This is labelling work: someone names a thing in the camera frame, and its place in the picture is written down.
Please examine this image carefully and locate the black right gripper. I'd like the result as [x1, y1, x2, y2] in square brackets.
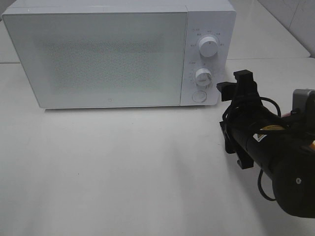
[216, 70, 278, 169]

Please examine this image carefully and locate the white microwave door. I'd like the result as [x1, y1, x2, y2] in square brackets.
[3, 13, 187, 109]

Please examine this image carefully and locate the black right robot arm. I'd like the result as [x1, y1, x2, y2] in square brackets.
[217, 70, 315, 218]

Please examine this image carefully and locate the white lower microwave knob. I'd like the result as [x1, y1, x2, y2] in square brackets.
[195, 68, 212, 87]

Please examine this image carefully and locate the white microwave knob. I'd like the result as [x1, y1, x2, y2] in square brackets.
[198, 35, 218, 58]
[195, 68, 212, 87]

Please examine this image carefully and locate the white upper microwave knob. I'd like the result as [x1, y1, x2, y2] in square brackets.
[198, 35, 218, 58]

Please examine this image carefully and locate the white microwave oven body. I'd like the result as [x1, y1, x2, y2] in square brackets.
[1, 0, 236, 109]

